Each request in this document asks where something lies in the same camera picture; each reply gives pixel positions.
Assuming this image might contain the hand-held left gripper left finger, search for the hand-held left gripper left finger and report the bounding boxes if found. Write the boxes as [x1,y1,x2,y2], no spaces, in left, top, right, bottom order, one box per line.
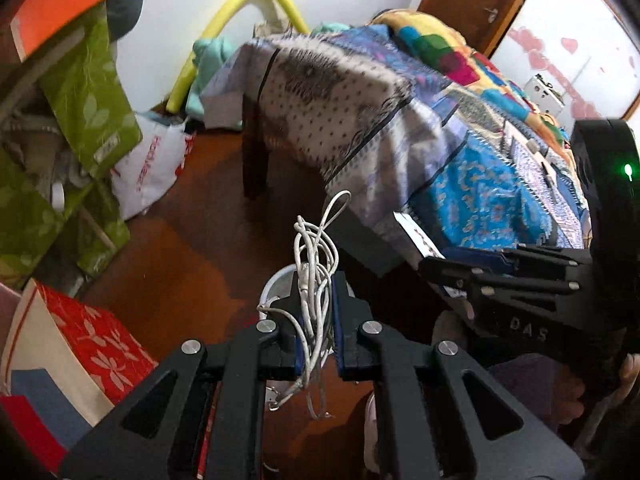
[59,280,309,480]

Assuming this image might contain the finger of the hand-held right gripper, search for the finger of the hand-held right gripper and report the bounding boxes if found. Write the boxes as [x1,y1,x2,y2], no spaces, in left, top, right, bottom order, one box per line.
[418,256,582,312]
[443,244,595,275]

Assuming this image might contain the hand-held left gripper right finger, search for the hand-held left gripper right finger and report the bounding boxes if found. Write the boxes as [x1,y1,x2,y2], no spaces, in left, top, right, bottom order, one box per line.
[331,271,587,480]

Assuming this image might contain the white cable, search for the white cable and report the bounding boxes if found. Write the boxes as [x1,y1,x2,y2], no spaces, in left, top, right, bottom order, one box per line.
[256,190,354,419]

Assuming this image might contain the white waste bin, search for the white waste bin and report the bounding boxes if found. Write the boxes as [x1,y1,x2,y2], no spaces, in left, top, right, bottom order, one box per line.
[260,265,304,322]

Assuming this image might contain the white packet with red print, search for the white packet with red print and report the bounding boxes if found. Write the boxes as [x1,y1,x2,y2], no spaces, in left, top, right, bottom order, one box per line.
[393,212,447,262]

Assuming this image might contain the person's right hand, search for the person's right hand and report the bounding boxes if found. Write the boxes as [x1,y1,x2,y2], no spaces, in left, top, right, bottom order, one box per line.
[617,352,640,412]

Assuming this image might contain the white slipper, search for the white slipper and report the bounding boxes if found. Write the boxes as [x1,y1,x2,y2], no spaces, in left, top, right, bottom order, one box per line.
[363,392,384,474]

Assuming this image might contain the small white cabinet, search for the small white cabinet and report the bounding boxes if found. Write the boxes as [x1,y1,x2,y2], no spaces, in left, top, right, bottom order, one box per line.
[524,73,567,117]

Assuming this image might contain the pink heart stickers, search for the pink heart stickers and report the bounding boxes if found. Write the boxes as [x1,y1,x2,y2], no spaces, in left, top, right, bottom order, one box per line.
[509,26,603,117]

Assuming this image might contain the red floral gift bag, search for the red floral gift bag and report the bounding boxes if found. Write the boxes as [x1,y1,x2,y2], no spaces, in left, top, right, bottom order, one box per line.
[0,279,159,463]

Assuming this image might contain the wooden wardrobe with frosted doors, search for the wooden wardrobe with frosted doors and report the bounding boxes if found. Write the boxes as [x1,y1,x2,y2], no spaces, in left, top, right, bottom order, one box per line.
[486,0,640,122]

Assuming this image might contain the bed with patchwork quilt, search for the bed with patchwork quilt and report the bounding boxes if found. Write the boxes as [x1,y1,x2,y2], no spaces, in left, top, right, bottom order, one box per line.
[202,24,592,262]

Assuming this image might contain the colourful patch blanket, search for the colourful patch blanket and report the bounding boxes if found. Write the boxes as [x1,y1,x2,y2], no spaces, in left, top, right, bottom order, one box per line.
[369,7,572,147]

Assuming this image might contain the white plastic bag red print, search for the white plastic bag red print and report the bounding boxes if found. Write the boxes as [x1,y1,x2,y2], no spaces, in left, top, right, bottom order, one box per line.
[109,111,194,222]

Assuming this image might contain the green leaf-print bag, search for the green leaf-print bag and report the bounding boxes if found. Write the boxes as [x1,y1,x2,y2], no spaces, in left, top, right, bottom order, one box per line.
[0,149,132,289]
[39,4,144,179]

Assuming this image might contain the teal cloth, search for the teal cloth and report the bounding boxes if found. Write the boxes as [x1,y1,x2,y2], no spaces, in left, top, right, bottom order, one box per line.
[184,21,352,120]

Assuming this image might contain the yellow foam tube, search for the yellow foam tube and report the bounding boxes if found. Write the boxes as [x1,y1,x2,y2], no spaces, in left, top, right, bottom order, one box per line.
[167,0,311,114]

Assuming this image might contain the dark grey bag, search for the dark grey bag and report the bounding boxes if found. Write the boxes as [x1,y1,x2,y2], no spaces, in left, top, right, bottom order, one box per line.
[106,0,144,42]

